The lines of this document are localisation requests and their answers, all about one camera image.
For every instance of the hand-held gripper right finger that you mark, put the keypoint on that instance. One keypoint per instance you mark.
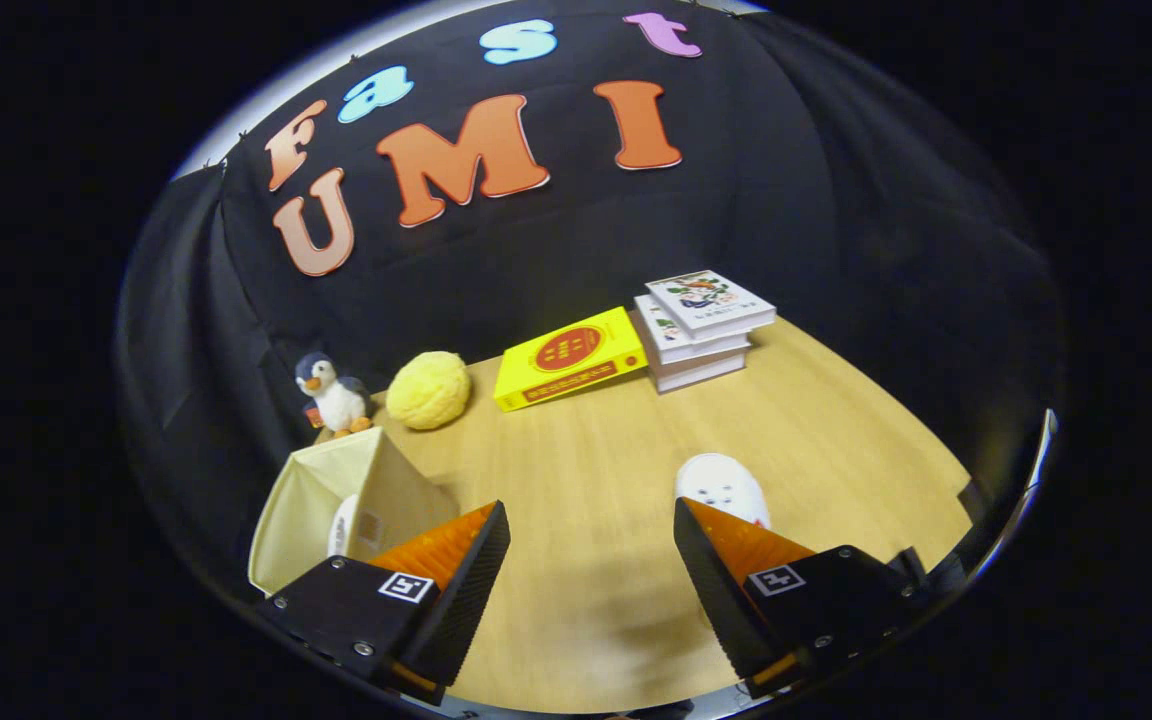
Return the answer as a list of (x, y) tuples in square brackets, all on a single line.
[(711, 590)]

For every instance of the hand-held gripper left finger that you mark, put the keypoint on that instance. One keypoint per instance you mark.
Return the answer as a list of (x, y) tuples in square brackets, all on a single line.
[(461, 600)]

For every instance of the white canvas shoe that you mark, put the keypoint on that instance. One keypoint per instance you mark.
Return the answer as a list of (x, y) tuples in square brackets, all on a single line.
[(721, 485), (341, 525)]

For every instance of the beige fabric storage box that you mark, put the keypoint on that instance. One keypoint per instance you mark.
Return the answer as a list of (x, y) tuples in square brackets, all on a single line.
[(396, 490)]

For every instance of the yellow round plush toy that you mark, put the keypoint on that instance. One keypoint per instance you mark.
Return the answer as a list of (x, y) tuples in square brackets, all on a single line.
[(428, 390)]

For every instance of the penguin plush toy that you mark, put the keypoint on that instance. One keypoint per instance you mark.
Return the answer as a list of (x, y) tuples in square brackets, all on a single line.
[(339, 400)]

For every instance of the yellow book with red circle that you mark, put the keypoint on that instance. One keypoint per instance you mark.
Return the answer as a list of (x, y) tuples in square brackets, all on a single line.
[(566, 355)]

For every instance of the white book with bird cover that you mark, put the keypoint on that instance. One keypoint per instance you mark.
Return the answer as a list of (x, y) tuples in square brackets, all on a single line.
[(708, 298)]

